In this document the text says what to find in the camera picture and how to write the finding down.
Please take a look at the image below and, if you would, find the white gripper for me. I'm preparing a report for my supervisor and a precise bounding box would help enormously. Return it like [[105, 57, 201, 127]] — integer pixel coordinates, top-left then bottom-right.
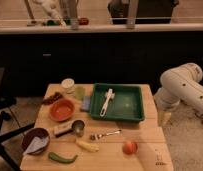
[[154, 87, 180, 126]]

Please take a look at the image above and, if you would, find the red orange apple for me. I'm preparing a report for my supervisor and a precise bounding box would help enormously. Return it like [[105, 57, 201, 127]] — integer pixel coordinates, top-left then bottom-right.
[[122, 141, 138, 155]]

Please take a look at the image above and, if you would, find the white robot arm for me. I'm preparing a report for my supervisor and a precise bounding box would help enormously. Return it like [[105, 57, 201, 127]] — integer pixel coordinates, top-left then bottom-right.
[[154, 63, 203, 126]]

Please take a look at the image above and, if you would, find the red orange bowl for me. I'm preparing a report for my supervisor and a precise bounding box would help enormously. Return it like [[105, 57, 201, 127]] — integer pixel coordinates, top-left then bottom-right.
[[49, 99, 75, 122]]

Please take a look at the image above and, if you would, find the dark brown bowl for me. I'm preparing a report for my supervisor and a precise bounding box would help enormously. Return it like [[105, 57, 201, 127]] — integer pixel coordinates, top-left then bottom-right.
[[22, 128, 50, 155]]

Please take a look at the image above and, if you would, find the green plastic tray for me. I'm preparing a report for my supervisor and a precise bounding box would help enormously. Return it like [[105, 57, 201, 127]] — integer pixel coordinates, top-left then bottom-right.
[[89, 83, 145, 123]]

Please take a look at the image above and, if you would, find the white dish brush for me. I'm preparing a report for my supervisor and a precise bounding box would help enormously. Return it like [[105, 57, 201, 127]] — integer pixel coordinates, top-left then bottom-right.
[[100, 89, 115, 117]]

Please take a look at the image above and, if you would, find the silver fork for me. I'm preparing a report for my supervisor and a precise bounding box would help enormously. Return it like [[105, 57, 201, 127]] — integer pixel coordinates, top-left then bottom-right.
[[89, 130, 122, 141]]

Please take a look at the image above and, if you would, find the yellow corn cob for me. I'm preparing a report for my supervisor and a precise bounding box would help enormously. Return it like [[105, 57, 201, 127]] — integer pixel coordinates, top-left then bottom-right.
[[75, 140, 99, 152]]

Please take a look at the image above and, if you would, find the blue grey sponge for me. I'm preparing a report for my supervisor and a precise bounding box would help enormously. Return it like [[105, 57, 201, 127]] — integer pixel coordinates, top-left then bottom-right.
[[81, 96, 91, 112]]

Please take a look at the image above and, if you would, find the metal measuring cup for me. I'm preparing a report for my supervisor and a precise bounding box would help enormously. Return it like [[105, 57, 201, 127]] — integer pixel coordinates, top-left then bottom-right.
[[53, 120, 85, 138]]

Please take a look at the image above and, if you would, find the pale green cup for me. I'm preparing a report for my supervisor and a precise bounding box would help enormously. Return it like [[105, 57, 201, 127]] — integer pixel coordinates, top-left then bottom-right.
[[74, 86, 85, 100]]

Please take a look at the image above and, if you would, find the white lidded jar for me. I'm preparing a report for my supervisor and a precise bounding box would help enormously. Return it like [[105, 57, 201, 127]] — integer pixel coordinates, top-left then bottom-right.
[[61, 78, 75, 93]]

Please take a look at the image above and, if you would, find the dark cabinet box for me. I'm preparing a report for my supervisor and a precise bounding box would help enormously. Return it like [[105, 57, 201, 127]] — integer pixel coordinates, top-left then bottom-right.
[[107, 0, 179, 24]]

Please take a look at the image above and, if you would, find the dark red grapes bunch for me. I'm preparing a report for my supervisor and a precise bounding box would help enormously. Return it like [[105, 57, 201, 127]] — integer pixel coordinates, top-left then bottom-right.
[[42, 92, 63, 105]]

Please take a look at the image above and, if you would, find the green chili pepper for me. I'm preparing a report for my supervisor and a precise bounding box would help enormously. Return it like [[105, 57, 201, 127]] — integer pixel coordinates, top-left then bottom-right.
[[48, 152, 77, 164]]

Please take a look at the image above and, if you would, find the grey white cloth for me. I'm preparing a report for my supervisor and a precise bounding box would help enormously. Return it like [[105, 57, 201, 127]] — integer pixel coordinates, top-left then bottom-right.
[[23, 137, 49, 155]]

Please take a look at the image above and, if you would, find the black chair frame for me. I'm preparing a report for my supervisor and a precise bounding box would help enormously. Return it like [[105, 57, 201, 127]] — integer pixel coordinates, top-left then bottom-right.
[[0, 67, 36, 171]]

